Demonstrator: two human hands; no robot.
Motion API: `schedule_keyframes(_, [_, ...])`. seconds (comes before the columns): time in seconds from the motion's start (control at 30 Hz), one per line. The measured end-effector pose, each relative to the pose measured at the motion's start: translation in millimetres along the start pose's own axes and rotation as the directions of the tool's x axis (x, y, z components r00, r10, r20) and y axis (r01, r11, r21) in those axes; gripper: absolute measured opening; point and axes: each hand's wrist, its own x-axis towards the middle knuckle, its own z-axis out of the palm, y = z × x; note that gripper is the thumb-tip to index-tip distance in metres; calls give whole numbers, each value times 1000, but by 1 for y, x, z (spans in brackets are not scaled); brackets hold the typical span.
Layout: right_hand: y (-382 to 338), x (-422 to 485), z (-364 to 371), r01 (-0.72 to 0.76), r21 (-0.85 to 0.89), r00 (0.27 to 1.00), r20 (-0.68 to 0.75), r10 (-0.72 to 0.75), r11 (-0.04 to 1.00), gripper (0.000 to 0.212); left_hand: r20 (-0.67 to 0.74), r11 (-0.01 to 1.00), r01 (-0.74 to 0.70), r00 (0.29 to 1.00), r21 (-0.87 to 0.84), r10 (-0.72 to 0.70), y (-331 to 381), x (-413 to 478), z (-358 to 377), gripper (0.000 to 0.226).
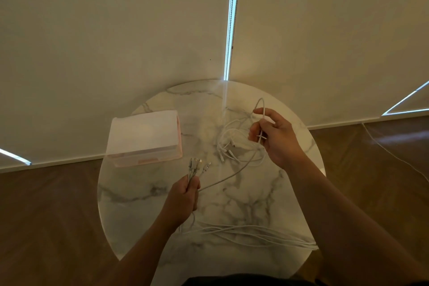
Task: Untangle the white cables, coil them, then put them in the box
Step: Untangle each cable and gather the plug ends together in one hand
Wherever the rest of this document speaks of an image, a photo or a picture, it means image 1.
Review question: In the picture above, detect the person's right hand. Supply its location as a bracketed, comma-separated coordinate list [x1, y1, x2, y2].
[248, 107, 307, 172]

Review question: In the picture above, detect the person's left hand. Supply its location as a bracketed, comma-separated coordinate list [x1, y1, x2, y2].
[160, 175, 201, 233]

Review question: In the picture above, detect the long white cable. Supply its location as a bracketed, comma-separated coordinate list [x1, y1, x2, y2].
[198, 97, 269, 193]
[179, 157, 319, 250]

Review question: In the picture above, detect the pink white storage box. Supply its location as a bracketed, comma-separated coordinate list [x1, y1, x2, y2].
[106, 110, 183, 168]

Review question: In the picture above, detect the person's right forearm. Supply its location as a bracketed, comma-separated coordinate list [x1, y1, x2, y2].
[288, 158, 429, 286]

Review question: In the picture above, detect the person's black clothing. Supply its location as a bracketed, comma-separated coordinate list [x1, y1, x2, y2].
[182, 274, 429, 286]

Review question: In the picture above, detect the beige roller blind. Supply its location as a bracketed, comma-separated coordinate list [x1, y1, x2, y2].
[0, 0, 234, 172]
[223, 0, 429, 129]

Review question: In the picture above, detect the thin white floor cord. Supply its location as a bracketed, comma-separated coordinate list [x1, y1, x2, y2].
[362, 123, 429, 182]

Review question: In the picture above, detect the blind bead chain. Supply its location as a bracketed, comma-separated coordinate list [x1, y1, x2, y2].
[223, 0, 243, 81]

